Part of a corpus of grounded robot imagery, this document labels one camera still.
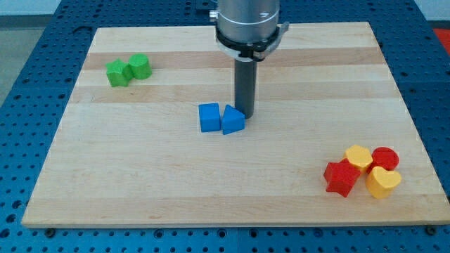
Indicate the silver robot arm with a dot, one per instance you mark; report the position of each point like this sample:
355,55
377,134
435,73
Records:
248,30

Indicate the green star block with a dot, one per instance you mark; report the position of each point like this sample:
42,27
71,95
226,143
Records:
118,73

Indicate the red star block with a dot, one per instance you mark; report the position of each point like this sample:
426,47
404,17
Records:
340,177

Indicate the blue triangle block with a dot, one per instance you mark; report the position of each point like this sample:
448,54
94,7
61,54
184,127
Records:
233,120

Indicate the blue cube block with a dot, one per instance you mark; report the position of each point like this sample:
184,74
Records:
209,116

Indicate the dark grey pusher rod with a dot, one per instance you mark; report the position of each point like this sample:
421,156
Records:
245,86

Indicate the wooden board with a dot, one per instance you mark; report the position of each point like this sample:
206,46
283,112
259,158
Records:
134,156

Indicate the green cylinder block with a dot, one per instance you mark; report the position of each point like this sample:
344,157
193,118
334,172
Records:
140,66

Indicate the yellow hexagon block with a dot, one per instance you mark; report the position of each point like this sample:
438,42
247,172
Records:
358,156

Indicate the red cylinder block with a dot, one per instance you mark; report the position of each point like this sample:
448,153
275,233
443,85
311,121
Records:
384,157

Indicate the yellow heart block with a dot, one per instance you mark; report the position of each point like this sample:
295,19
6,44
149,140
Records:
381,182

